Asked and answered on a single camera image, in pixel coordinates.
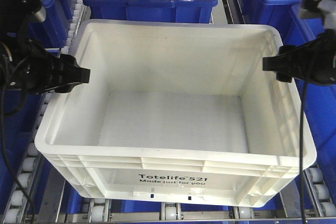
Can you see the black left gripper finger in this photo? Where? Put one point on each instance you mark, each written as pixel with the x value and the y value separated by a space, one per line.
pixel 64 89
pixel 69 73

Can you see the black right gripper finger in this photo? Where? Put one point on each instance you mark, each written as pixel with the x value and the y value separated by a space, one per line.
pixel 284 77
pixel 282 62

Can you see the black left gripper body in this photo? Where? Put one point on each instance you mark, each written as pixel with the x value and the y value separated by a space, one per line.
pixel 27 66

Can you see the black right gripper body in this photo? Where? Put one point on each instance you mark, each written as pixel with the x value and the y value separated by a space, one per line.
pixel 314 61

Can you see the white plastic Totelife tote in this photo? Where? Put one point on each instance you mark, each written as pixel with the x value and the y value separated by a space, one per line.
pixel 177 113

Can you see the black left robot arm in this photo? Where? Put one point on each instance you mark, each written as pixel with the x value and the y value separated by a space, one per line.
pixel 16 15

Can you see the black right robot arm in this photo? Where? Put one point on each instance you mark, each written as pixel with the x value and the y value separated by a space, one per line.
pixel 324 9

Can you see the blue bin shelf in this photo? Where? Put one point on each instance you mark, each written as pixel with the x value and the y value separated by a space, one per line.
pixel 19 129
pixel 320 101

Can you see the blue bin far upper left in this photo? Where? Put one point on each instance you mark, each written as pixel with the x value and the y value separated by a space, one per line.
pixel 53 32

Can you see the roller track shelf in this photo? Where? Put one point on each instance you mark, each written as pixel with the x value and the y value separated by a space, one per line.
pixel 319 193
pixel 28 170

